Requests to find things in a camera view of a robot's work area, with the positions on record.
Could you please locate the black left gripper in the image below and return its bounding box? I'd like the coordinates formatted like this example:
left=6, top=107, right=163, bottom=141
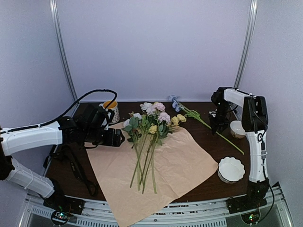
left=83, top=127, right=125, bottom=147

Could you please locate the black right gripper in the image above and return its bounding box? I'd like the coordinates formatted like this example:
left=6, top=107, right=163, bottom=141
left=210, top=101, right=230, bottom=134

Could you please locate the white pink flower stem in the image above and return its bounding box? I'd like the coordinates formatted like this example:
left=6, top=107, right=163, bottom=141
left=122, top=113, right=143, bottom=191

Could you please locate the peach flower stem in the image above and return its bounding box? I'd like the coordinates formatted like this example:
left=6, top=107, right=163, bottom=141
left=124, top=102, right=159, bottom=192

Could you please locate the pale yellow flower stem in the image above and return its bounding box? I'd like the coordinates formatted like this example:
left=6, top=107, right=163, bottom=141
left=167, top=114, right=187, bottom=133

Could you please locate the pink rose flower stem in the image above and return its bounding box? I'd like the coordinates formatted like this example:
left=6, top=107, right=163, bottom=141
left=142, top=102, right=171, bottom=193

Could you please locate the blue flower stem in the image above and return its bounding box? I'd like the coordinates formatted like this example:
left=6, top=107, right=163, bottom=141
left=168, top=95, right=244, bottom=155

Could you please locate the wrapping paper sheet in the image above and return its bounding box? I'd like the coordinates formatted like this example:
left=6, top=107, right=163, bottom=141
left=87, top=127, right=217, bottom=227

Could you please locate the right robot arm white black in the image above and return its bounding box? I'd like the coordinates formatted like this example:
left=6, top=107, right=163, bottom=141
left=209, top=87, right=269, bottom=209

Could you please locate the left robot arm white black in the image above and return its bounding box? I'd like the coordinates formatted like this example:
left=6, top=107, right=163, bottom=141
left=0, top=105, right=125, bottom=210

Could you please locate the small white bowl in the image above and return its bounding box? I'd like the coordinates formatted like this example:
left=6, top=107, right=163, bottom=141
left=230, top=121, right=247, bottom=139

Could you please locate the patterned mug yellow inside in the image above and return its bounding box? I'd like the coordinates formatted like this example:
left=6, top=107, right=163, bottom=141
left=99, top=100, right=120, bottom=124

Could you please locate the scalloped white bowl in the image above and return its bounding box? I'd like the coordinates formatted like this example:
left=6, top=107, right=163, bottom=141
left=217, top=157, right=245, bottom=183

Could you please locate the black camera strap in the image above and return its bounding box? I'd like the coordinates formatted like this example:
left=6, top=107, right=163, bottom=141
left=49, top=146, right=98, bottom=197

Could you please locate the right aluminium frame post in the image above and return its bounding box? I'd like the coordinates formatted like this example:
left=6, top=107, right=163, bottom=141
left=233, top=0, right=258, bottom=89

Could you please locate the aluminium frame post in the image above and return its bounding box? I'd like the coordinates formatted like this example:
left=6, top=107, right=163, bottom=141
left=233, top=0, right=258, bottom=89
left=49, top=0, right=78, bottom=101

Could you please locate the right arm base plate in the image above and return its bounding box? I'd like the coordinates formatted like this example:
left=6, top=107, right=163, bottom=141
left=226, top=196, right=267, bottom=214

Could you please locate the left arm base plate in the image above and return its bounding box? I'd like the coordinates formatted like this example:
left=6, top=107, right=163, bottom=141
left=42, top=196, right=85, bottom=215

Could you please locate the left aluminium frame post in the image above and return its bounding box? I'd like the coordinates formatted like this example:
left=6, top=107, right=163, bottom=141
left=49, top=0, right=78, bottom=101

